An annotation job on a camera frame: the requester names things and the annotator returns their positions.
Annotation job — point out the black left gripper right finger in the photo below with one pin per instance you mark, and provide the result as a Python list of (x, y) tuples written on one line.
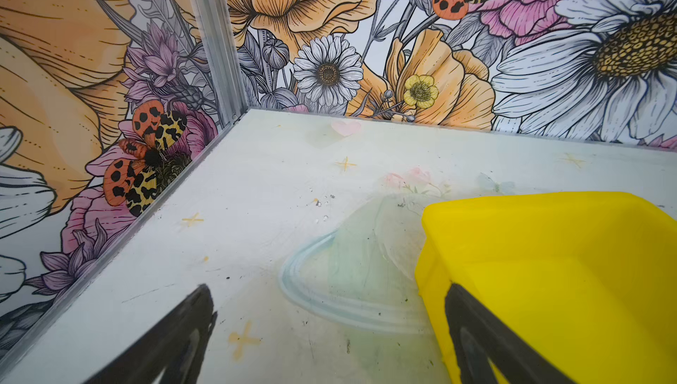
[(484, 345)]

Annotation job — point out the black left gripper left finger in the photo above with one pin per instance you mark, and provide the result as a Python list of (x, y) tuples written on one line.
[(172, 351)]

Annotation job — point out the yellow plastic bin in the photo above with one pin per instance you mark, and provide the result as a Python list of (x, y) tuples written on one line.
[(587, 279)]

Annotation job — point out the aluminium corner post left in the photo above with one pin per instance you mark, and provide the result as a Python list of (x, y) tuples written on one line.
[(221, 51)]

